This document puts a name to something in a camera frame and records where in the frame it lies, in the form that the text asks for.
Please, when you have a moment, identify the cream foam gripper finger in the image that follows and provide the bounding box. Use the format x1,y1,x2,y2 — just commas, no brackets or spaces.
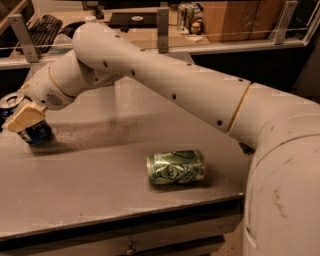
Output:
3,102,47,133

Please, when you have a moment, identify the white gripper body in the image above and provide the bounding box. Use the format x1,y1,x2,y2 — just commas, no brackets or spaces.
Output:
20,64,75,110

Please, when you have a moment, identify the blue Pepsi can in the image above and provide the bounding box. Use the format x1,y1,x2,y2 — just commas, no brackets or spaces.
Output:
0,92,52,145

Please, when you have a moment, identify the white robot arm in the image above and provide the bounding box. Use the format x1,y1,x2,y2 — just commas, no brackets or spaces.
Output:
4,22,320,256

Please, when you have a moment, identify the green crushed soda can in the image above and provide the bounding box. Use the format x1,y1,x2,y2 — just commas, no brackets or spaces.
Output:
146,150,206,185

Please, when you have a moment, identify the black computer keyboard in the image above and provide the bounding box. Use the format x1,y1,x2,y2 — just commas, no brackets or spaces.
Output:
29,14,62,54

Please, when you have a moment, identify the black computer mouse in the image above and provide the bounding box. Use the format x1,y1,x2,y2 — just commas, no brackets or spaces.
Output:
61,21,84,38

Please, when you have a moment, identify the clear plastic water bottle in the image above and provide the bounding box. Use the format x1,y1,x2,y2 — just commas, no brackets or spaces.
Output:
85,15,97,23

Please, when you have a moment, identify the black closed laptop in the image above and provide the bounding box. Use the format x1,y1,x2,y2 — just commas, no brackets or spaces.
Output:
108,12,157,28

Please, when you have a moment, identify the glass jar on desk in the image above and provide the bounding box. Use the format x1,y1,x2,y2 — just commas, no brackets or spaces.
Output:
177,4,195,34

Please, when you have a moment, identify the small round brown object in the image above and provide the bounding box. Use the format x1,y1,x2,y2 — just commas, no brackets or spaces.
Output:
190,22,202,35

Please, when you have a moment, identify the brown cardboard box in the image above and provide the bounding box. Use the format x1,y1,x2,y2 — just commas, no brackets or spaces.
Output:
202,0,286,42

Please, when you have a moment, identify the left metal partition bracket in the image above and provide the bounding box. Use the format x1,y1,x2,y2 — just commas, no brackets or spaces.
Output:
8,14,40,63

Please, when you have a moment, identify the metal partition bracket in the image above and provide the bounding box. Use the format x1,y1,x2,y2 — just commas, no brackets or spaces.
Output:
8,14,40,63
157,7,169,53
271,0,298,45

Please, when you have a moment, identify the middle metal partition bracket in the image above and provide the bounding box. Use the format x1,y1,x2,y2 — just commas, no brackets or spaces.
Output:
157,7,169,53

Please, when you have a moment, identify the grey drawer with handle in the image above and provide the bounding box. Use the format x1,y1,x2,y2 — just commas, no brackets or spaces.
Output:
0,204,242,256

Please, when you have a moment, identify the right metal partition bracket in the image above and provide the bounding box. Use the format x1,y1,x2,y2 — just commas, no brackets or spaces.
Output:
271,0,298,45

